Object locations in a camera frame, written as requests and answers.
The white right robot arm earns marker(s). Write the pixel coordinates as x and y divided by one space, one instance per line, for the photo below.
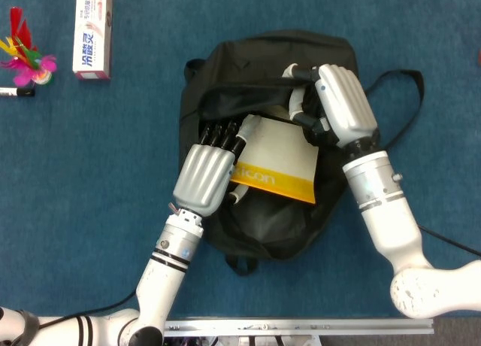
387 218

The black marker pen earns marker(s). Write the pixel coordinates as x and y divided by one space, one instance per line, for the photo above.
19 92

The white pink toothpaste box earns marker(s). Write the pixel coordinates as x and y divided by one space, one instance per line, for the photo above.
92 34

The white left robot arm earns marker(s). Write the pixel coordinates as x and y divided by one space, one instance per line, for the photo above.
161 282

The black fabric backpack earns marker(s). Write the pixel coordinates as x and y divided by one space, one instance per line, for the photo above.
270 225

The red pink feather shuttlecock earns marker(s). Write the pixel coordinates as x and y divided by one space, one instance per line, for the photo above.
30 65

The white book with yellow band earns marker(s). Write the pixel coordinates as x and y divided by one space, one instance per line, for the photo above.
282 150

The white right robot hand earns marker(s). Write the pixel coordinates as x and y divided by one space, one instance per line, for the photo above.
345 101

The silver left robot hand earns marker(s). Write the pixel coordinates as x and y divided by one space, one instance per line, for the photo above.
203 176

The aluminium profile rail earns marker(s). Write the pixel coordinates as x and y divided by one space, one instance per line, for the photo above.
300 326

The blue felt table cloth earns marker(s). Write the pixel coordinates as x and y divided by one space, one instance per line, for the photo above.
94 173

